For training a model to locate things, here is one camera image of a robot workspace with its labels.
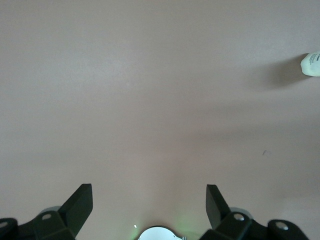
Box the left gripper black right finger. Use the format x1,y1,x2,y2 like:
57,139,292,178
200,184,310,240

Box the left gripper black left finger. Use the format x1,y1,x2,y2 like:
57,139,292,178
0,183,94,240

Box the blue white tennis ball can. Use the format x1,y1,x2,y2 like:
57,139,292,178
299,50,320,77

